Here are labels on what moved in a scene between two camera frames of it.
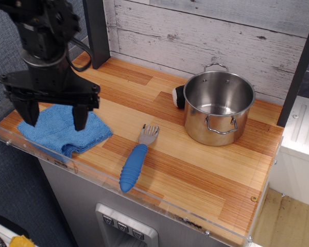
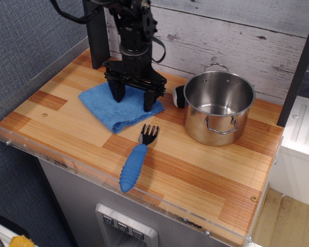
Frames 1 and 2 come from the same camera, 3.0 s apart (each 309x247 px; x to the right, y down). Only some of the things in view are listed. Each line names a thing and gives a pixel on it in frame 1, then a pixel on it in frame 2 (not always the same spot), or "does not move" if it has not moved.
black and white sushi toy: (178, 96) does not move
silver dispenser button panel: (120, 230) does not move
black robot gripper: (50, 79) → (136, 70)
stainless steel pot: (216, 105) does not move
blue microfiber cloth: (55, 131) → (101, 102)
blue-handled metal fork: (133, 167) does not move
